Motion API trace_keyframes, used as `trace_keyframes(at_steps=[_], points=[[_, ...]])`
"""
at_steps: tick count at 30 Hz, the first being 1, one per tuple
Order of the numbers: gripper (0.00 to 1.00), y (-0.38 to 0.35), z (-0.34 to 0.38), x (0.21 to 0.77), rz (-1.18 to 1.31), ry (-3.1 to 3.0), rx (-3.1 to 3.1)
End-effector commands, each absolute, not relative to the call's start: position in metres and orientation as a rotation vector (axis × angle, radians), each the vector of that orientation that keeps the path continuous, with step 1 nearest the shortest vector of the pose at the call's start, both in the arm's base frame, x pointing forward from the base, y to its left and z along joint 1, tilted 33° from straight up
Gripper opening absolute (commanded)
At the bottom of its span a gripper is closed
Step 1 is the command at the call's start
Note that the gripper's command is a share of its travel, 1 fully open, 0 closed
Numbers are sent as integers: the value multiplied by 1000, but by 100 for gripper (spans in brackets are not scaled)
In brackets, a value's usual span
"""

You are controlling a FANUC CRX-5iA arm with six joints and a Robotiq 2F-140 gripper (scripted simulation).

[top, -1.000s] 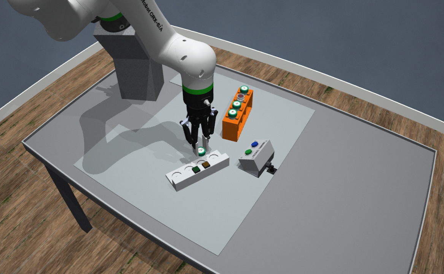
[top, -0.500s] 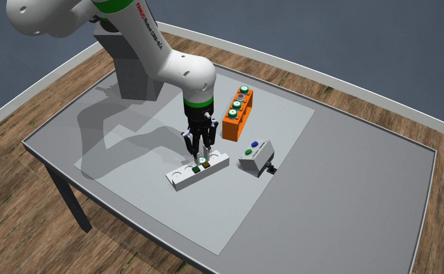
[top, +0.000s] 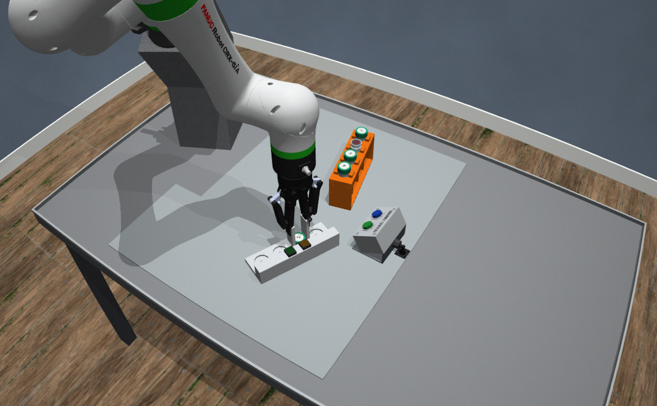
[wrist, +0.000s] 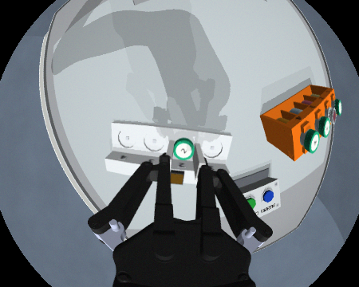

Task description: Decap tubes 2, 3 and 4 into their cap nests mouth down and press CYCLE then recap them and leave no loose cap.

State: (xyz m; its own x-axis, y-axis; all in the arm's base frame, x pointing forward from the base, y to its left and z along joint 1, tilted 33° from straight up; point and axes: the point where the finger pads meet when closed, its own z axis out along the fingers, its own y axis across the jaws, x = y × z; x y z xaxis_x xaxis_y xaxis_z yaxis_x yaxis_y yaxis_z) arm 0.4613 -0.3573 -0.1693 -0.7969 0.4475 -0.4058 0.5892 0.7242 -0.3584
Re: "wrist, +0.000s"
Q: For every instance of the white tray with round nests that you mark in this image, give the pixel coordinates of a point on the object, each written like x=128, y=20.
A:
x=133, y=144

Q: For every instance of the orange tube rack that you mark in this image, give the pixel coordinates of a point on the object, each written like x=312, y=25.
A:
x=286, y=137

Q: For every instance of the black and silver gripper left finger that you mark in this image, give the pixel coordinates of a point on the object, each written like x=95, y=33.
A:
x=110, y=224

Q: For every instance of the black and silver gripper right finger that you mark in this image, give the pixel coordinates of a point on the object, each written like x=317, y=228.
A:
x=250, y=231

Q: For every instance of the light grey bench mat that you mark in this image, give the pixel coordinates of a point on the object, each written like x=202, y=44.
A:
x=209, y=65

